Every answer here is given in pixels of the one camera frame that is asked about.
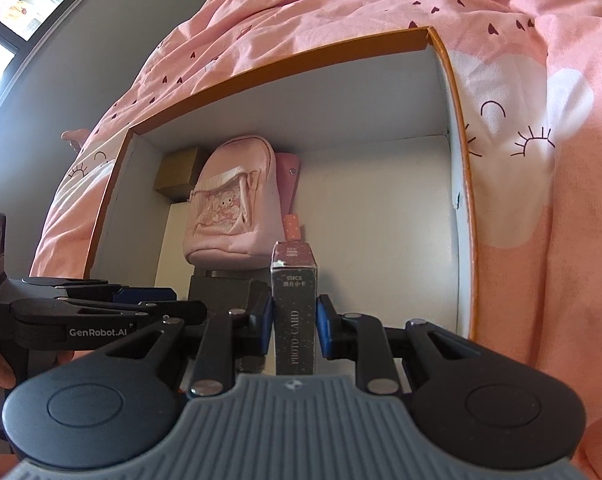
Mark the dark grey box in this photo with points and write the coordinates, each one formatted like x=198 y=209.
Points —
x=216 y=292

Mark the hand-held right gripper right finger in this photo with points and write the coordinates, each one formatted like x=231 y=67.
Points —
x=323 y=325

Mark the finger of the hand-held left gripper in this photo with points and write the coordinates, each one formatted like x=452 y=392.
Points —
x=146 y=293
x=131 y=312

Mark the pink cloud print blanket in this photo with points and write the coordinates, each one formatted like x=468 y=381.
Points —
x=531 y=60

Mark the orange cardboard box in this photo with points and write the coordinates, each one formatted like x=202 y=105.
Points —
x=381 y=210

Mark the small gold box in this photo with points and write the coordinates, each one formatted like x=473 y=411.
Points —
x=180 y=175

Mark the pink snap wallet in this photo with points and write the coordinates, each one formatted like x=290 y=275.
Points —
x=288 y=180

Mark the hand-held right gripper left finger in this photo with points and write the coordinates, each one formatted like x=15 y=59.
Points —
x=266 y=322

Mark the pink dotted tag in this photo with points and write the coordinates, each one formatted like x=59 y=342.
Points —
x=293 y=227

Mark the grey card box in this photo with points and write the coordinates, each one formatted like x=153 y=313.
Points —
x=295 y=310

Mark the small pink backpack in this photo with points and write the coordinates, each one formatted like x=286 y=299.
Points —
x=231 y=210

